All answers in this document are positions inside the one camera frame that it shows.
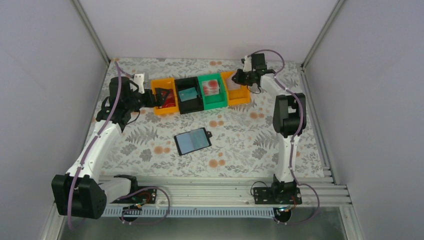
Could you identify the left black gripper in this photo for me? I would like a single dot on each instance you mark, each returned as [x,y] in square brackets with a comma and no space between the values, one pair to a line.
[158,102]

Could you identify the white red-circle cards stack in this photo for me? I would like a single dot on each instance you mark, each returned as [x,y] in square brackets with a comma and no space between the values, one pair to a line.
[210,87]

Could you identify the floral table mat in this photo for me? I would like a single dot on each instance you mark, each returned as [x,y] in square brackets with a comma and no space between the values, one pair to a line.
[243,142]

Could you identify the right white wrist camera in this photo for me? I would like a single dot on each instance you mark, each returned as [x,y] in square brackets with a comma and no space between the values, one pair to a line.
[247,63]

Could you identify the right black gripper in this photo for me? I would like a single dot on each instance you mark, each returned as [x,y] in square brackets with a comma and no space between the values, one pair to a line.
[237,78]

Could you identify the orange bin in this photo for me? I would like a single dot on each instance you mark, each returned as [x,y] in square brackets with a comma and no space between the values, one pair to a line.
[165,83]
[238,96]

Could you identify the green bin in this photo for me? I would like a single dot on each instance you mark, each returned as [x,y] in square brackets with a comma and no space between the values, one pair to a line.
[216,101]

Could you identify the teal cards stack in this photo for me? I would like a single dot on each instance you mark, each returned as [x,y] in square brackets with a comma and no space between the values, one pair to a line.
[188,94]

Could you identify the black leather card holder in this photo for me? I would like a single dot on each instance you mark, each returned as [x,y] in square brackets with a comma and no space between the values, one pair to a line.
[192,141]

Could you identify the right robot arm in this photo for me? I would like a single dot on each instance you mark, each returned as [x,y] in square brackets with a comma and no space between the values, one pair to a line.
[288,121]

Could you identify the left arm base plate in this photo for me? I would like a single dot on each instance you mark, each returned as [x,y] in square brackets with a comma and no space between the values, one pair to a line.
[143,197]

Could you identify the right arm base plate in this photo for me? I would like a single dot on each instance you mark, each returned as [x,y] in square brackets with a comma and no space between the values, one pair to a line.
[265,196]

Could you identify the near orange bin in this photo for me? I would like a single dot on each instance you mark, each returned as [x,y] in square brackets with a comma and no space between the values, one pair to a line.
[165,83]

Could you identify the far orange bin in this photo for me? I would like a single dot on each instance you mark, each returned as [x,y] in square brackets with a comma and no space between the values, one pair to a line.
[238,96]

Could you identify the red VIP cards stack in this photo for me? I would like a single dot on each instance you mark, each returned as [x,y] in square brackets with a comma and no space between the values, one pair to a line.
[168,98]

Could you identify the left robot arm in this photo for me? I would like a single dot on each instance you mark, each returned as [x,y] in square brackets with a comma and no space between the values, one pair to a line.
[78,192]

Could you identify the black bin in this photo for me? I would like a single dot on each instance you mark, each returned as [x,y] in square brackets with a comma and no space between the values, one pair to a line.
[190,106]

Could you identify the white cards in orange bin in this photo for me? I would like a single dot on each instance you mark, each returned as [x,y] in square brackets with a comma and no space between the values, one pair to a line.
[231,85]

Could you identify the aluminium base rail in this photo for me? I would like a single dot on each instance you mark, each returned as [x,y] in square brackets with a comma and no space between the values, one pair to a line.
[235,191]

